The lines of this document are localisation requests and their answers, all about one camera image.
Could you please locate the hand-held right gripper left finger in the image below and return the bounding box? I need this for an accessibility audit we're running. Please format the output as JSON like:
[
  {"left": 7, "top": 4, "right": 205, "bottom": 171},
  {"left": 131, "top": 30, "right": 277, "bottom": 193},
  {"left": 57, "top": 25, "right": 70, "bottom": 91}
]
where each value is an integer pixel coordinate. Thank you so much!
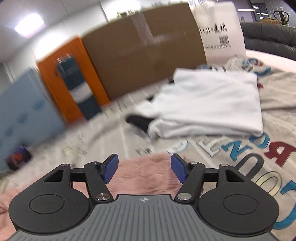
[{"left": 44, "top": 153, "right": 119, "bottom": 203}]

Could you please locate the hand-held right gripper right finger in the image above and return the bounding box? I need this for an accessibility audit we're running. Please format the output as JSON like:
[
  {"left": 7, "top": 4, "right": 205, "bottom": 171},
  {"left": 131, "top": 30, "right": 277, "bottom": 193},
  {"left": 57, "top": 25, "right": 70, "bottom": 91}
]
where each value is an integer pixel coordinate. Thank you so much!
[{"left": 171, "top": 153, "right": 243, "bottom": 204}]

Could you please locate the pink fluffy garment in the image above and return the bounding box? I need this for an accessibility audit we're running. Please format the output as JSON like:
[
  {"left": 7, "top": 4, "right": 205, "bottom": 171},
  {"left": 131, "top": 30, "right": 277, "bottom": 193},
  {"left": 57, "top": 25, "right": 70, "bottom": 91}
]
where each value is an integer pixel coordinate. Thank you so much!
[{"left": 0, "top": 153, "right": 185, "bottom": 241}]

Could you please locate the white shirt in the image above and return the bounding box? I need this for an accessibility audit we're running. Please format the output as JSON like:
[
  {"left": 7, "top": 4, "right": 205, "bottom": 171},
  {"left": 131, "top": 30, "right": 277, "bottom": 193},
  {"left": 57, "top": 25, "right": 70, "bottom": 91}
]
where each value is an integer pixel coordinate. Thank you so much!
[{"left": 129, "top": 68, "right": 264, "bottom": 140}]

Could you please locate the black cloth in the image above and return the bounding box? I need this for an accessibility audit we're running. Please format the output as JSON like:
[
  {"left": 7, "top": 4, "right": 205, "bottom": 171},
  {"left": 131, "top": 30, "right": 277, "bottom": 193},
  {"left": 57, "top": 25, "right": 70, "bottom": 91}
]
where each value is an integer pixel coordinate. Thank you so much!
[{"left": 125, "top": 114, "right": 155, "bottom": 136}]

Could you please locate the small dark colourful packet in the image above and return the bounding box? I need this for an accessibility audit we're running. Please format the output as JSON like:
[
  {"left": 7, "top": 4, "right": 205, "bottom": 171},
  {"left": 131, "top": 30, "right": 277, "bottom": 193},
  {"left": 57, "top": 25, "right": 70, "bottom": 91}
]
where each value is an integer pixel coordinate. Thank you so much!
[{"left": 5, "top": 145, "right": 32, "bottom": 171}]

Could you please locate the orange box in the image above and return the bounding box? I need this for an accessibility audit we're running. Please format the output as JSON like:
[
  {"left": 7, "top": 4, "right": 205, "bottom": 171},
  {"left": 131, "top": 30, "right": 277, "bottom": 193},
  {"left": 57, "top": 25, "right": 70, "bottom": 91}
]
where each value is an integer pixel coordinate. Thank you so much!
[{"left": 36, "top": 37, "right": 111, "bottom": 124}]

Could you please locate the light blue box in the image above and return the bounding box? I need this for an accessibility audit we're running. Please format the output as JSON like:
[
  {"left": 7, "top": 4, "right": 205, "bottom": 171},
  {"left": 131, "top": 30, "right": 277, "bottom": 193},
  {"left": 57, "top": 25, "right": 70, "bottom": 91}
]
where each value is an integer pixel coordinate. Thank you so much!
[{"left": 0, "top": 67, "right": 65, "bottom": 149}]

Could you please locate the large brown cardboard box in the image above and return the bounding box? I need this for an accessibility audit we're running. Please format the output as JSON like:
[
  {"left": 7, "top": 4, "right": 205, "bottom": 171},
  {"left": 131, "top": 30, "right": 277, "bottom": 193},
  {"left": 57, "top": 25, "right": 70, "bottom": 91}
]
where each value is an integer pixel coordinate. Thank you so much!
[{"left": 81, "top": 2, "right": 208, "bottom": 102}]

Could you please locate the clear plastic bag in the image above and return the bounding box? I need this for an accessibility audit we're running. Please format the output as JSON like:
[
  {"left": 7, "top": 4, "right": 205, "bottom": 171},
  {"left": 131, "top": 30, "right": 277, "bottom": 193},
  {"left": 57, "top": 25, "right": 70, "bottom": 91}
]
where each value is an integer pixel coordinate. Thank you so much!
[{"left": 217, "top": 55, "right": 245, "bottom": 73}]

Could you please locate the white printed box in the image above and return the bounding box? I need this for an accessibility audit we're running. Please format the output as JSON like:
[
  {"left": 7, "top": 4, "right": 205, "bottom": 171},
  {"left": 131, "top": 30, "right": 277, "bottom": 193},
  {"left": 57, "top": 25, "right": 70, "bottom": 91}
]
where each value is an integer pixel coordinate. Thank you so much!
[{"left": 190, "top": 0, "right": 247, "bottom": 64}]

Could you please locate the dark grey sofa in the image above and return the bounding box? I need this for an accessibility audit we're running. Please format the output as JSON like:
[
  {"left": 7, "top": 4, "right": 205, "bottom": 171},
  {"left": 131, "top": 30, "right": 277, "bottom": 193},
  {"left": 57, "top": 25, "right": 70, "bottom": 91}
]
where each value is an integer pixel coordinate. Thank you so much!
[{"left": 240, "top": 21, "right": 296, "bottom": 61}]

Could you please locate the ceiling light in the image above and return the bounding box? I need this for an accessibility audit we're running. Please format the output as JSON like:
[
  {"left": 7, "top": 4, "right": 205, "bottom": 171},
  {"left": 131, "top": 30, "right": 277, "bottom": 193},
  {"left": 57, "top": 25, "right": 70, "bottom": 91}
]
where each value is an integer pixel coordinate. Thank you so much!
[{"left": 14, "top": 13, "right": 46, "bottom": 37}]

